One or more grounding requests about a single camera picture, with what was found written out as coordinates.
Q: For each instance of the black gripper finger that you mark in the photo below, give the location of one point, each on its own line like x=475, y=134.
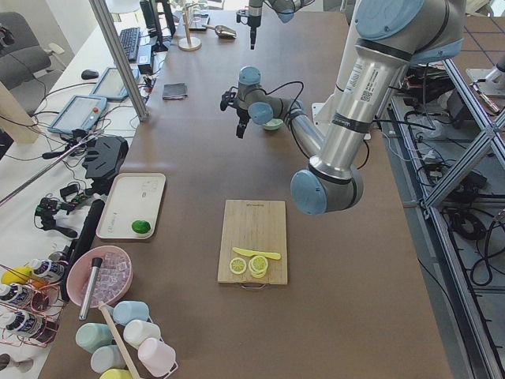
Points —
x=240, y=131

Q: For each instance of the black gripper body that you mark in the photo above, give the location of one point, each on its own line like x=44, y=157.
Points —
x=241, y=114

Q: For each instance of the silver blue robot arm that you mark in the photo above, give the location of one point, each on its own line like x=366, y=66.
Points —
x=251, y=15
x=385, y=37

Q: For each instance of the light green ceramic bowl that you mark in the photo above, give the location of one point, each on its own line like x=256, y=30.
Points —
x=273, y=124

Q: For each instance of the pink bowl with ice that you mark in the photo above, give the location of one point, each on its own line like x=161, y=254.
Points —
x=114, y=278

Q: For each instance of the grey folded cloth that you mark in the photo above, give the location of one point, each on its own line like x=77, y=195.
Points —
x=174, y=91

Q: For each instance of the metal scoop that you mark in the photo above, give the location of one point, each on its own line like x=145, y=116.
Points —
x=223, y=32

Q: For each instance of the wooden mug tree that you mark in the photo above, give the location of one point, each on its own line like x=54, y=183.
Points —
x=188, y=42

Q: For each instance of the bamboo cutting board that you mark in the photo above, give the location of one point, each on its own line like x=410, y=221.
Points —
x=259, y=226

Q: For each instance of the yellow plastic knife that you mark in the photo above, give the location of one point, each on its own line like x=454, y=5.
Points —
x=252, y=253

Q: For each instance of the teach pendant tablet upper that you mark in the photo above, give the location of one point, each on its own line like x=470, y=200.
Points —
x=110, y=86

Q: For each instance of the teach pendant tablet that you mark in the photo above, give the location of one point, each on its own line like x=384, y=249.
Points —
x=81, y=112
x=110, y=86

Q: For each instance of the black keyboard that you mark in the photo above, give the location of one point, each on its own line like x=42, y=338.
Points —
x=129, y=39

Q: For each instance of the beige plastic tray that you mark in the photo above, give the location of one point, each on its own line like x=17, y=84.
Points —
x=133, y=196

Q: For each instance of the stacked lemon slices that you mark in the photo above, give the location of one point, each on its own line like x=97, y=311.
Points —
x=258, y=266

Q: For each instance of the lemon slice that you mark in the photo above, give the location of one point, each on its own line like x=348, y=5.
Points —
x=238, y=265

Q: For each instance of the green lime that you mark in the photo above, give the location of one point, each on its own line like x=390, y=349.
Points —
x=141, y=227

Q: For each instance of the black computer mouse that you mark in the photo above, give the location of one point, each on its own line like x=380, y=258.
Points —
x=89, y=74

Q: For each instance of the teach pendant tablet lower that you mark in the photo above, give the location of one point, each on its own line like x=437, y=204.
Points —
x=81, y=112

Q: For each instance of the metal muddler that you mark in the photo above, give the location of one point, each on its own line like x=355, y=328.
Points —
x=87, y=298

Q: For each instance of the blue cup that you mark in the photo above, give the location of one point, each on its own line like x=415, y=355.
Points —
x=129, y=310

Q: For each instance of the wooden pestle stick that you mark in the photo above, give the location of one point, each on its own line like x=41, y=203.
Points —
x=119, y=341

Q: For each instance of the white cup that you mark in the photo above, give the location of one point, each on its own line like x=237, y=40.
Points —
x=137, y=331

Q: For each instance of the pink cup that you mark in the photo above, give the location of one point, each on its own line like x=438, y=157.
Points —
x=157, y=357

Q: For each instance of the green cup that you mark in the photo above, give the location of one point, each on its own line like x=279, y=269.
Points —
x=92, y=336

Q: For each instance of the yellow lemon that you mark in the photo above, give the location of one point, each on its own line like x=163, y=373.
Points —
x=20, y=275

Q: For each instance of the black camera mount wrist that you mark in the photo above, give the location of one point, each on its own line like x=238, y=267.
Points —
x=228, y=99

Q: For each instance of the aluminium frame post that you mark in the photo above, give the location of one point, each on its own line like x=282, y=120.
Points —
x=106, y=24

